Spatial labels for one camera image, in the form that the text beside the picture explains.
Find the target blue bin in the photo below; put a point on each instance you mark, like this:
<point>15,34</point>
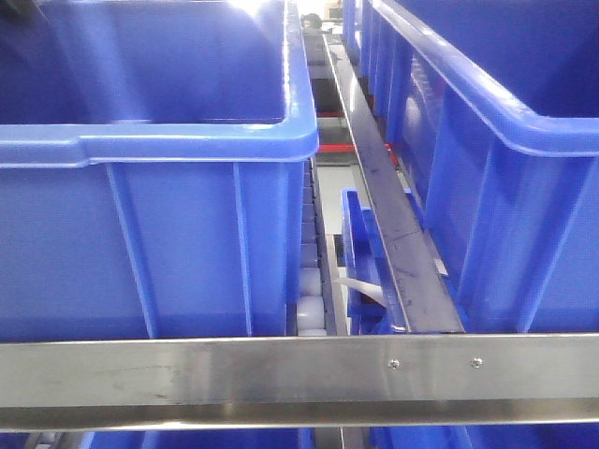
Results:
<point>152,168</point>

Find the blue bin right neighbour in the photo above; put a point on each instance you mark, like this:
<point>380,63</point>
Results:
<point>492,108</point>

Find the far steel shelf right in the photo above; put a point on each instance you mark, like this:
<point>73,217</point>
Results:
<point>414,380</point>

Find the white roller track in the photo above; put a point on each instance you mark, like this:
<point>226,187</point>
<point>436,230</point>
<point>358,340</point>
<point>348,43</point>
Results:
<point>311,310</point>

